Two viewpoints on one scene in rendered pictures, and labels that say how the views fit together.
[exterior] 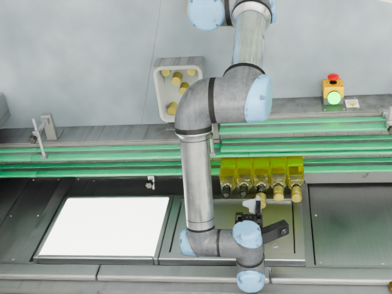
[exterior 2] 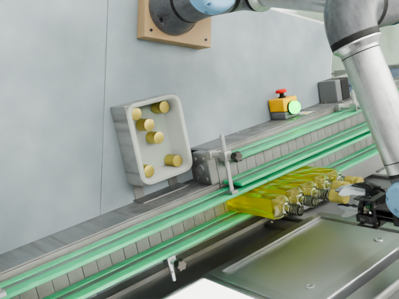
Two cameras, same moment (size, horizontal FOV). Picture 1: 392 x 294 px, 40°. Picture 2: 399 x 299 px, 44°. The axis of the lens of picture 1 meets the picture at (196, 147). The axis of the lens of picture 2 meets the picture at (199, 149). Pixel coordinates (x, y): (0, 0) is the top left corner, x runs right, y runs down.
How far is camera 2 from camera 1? 1.40 m
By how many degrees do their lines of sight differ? 48
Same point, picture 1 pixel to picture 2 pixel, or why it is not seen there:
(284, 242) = (380, 235)
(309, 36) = (249, 55)
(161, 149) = (165, 217)
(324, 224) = not seen: hidden behind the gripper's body
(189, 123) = (370, 17)
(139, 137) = (122, 219)
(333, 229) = not seen: hidden behind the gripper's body
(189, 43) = (144, 80)
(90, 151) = (69, 260)
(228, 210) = (285, 250)
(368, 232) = not seen: outside the picture
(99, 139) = (68, 242)
